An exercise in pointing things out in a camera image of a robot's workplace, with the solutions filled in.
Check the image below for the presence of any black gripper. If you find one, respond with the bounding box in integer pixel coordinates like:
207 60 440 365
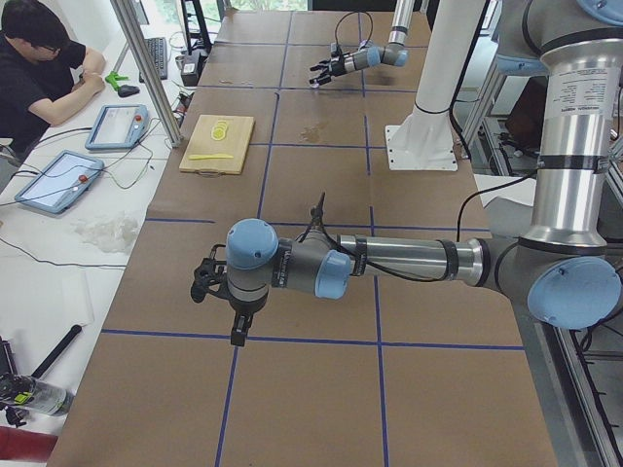
309 54 350 86
229 296 267 346

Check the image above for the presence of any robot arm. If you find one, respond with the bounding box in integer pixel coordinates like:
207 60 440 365
221 1 622 346
309 0 415 89

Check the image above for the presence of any lemon slice nearest knife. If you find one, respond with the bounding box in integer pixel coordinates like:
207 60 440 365
210 126 227 141

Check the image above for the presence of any wooden cutting board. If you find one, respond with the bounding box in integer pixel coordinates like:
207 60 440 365
179 115 255 175

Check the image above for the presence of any black box on desk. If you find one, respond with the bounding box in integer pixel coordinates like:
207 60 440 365
180 51 206 87

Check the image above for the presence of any yellow plastic knife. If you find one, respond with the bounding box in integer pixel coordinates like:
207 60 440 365
188 153 235 161

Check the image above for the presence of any crumpled white tissue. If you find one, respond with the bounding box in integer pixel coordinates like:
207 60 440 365
73 211 139 253

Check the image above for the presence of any black marker pen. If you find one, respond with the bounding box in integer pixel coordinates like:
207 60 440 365
31 324 83 378

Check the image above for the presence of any black keyboard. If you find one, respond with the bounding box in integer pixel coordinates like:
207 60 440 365
145 37 168 80

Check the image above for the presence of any black computer mouse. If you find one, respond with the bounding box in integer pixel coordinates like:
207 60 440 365
117 85 140 98

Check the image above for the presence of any clear plastic bottle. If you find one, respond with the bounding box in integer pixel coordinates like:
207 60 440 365
1 374 74 416

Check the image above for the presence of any green plastic toy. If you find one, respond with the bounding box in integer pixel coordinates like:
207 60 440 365
104 71 128 91

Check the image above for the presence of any far blue teach pendant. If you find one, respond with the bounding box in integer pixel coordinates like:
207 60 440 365
85 104 149 152

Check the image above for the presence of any blue teach pendant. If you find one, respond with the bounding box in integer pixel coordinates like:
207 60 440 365
14 151 104 214
85 104 149 152

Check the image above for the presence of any near blue teach pendant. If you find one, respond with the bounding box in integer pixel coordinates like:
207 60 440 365
14 151 104 214

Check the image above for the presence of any seated person in black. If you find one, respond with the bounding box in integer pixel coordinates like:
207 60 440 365
1 1 106 166

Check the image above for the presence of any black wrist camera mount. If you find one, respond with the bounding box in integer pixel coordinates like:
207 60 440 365
190 243 230 304

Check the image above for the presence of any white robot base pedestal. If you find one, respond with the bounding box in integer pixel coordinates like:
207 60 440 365
385 0 489 171

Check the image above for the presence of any aluminium frame post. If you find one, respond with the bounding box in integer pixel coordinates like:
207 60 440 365
110 0 182 148

